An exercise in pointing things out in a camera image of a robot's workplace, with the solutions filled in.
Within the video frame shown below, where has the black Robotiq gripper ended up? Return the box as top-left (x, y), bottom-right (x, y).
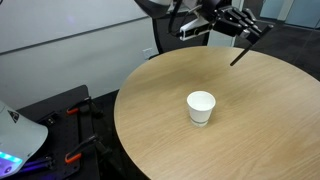
top-left (199, 0), bottom-right (273, 45)

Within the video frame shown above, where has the black marker pen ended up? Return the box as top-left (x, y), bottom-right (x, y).
top-left (229, 23), bottom-right (275, 67)

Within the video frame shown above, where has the white paper cup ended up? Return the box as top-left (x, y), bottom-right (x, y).
top-left (186, 90), bottom-right (217, 128)

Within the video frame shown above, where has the black mesh office chair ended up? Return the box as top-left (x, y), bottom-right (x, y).
top-left (151, 13), bottom-right (211, 55)

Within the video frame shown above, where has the white wall outlet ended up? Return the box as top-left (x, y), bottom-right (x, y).
top-left (142, 47), bottom-right (154, 61)

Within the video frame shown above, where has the black clamp with orange handle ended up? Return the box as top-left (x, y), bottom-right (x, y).
top-left (65, 96), bottom-right (104, 119)
top-left (64, 134), bottom-right (114, 165)

